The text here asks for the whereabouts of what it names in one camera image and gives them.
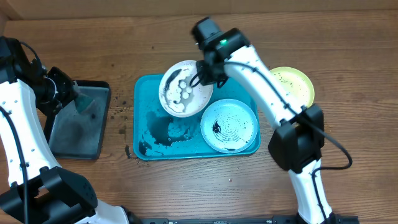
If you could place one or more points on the black water tray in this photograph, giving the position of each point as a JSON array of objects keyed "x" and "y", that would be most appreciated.
[{"x": 71, "y": 135}]

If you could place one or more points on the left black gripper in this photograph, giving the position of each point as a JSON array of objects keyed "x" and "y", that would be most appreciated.
[{"x": 66, "y": 83}]

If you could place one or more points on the yellow plate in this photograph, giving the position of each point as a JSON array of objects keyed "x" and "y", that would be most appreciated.
[{"x": 297, "y": 83}]

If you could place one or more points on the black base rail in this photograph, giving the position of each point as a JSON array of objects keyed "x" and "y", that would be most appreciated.
[{"x": 284, "y": 219}]

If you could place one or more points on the green scrubbing sponge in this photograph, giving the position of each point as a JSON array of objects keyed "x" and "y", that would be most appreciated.
[{"x": 83, "y": 102}]

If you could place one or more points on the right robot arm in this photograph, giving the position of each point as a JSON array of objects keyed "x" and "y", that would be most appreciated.
[{"x": 298, "y": 130}]

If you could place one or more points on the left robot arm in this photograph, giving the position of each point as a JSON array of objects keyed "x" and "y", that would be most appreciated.
[{"x": 44, "y": 115}]

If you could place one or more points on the white plate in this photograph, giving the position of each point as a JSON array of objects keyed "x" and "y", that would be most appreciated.
[{"x": 180, "y": 92}]

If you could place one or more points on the light blue dirty plate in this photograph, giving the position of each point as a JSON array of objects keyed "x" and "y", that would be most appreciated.
[{"x": 229, "y": 126}]

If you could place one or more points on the teal plastic tray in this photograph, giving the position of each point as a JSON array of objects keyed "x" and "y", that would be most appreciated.
[{"x": 161, "y": 136}]

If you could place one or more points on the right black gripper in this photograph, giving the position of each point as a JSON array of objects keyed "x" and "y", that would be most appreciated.
[{"x": 205, "y": 79}]

